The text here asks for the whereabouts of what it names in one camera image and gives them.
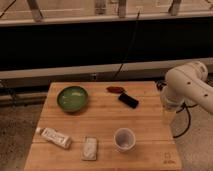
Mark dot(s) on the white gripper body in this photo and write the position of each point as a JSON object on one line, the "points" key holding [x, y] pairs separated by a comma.
{"points": [[170, 101]]}

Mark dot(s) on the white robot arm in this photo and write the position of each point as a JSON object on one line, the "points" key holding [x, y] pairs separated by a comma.
{"points": [[183, 82]]}

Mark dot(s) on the green ceramic bowl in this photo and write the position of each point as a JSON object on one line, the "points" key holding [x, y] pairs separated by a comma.
{"points": [[72, 98]]}

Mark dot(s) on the dark red object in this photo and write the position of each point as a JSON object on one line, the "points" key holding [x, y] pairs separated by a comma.
{"points": [[114, 89]]}

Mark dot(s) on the wooden cutting board table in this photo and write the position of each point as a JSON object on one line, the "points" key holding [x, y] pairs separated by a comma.
{"points": [[155, 149]]}

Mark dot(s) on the white toothpaste tube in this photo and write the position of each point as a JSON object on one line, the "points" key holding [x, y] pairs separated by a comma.
{"points": [[55, 137]]}

